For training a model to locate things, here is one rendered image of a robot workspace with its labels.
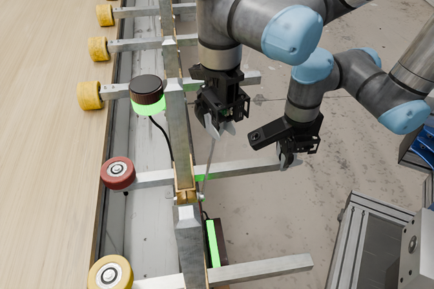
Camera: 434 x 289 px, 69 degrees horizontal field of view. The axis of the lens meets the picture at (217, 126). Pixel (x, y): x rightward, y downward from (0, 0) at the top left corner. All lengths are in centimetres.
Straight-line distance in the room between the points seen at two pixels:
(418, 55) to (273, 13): 29
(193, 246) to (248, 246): 122
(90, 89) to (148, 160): 37
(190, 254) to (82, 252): 30
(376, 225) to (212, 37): 130
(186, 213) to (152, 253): 59
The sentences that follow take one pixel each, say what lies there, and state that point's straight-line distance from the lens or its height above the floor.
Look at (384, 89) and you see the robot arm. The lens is 65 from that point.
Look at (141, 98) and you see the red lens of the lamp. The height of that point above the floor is 117.
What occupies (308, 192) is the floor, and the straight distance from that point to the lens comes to 188.
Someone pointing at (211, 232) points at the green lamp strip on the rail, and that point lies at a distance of 91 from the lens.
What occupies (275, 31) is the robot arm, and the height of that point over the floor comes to 132.
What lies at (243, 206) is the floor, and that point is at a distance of 177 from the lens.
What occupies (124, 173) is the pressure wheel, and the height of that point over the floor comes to 91.
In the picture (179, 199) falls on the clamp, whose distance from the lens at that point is 78.
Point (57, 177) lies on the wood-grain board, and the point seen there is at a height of 90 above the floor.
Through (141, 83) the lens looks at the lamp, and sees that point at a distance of 57.
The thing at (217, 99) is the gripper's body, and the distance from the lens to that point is 58.
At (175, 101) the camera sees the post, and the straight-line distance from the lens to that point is 58.
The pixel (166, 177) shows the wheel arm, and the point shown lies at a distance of 82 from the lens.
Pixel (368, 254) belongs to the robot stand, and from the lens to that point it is 155.
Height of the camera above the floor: 152
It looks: 45 degrees down
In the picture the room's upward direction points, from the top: straight up
